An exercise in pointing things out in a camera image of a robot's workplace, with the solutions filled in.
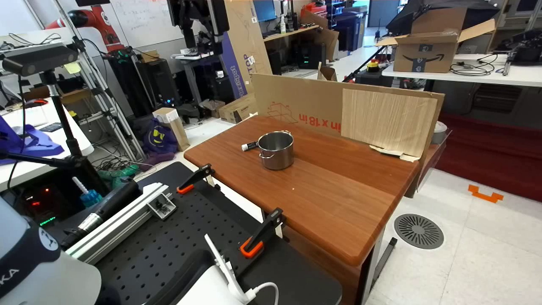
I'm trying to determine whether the silver metal pot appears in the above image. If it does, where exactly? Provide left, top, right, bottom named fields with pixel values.
left=256, top=130, right=296, bottom=173

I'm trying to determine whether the brown cardboard sheet red print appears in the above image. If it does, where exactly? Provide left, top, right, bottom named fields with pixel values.
left=249, top=73, right=447, bottom=142

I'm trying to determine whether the black clamp orange tip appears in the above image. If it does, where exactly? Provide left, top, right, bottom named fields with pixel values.
left=174, top=163, right=217, bottom=197
left=239, top=207, right=285, bottom=261

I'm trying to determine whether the purple board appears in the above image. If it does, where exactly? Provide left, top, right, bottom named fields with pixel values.
left=218, top=30, right=249, bottom=102

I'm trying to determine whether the small cardboard box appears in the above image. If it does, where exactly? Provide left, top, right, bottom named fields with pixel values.
left=151, top=105, right=191, bottom=152

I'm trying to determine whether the light corrugated cardboard panel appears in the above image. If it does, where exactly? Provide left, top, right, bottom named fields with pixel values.
left=339, top=86, right=440, bottom=161

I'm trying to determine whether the purple bag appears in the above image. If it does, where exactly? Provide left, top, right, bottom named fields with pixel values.
left=134, top=113, right=180, bottom=158

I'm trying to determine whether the tall cardboard sheet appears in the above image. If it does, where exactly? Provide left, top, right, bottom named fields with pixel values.
left=222, top=0, right=274, bottom=86

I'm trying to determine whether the torn white foam strip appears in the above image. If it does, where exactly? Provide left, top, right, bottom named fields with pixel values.
left=369, top=142, right=423, bottom=164

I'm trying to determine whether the black perforated mounting board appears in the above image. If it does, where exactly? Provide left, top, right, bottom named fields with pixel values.
left=91, top=159, right=344, bottom=305

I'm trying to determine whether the black metal bar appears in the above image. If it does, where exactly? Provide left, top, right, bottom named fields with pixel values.
left=368, top=235, right=400, bottom=281

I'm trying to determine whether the round floor drain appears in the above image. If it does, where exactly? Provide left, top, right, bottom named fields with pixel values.
left=393, top=212, right=447, bottom=251

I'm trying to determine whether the metal shelf rack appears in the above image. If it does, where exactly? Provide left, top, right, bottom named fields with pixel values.
left=53, top=0, right=149, bottom=166

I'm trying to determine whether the open Amazon cardboard box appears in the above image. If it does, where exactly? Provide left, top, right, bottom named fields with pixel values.
left=376, top=5, right=498, bottom=75

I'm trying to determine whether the red machine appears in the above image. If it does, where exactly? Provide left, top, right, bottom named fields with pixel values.
left=47, top=3, right=129, bottom=56

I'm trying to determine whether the red carpet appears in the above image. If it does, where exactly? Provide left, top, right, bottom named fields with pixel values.
left=434, top=108, right=542, bottom=203

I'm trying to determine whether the white side table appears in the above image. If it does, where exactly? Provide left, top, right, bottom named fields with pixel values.
left=0, top=97, right=95, bottom=193

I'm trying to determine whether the black control box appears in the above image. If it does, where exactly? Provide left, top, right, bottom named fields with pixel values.
left=0, top=164, right=112, bottom=246

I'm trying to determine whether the purple cloth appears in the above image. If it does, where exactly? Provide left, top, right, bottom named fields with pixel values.
left=0, top=115, right=66, bottom=166

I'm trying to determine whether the white work table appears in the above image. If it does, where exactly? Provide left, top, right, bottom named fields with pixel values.
left=379, top=52, right=542, bottom=90

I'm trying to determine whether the black bag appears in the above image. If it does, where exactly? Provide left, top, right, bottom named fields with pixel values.
left=503, top=27, right=542, bottom=68

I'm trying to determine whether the white cable with connector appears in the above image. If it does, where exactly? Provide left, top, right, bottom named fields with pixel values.
left=202, top=232, right=281, bottom=305

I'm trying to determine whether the aluminium extrusion rail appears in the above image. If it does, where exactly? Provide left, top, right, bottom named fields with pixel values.
left=64, top=181, right=178, bottom=264

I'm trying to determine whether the black camera tripod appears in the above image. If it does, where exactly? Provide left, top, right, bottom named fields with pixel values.
left=37, top=69, right=110, bottom=200

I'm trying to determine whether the coiled grey cable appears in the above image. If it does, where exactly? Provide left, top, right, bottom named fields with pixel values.
left=451, top=52, right=513, bottom=78

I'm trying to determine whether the black stereo camera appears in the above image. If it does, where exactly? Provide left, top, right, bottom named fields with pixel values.
left=0, top=42, right=81, bottom=78

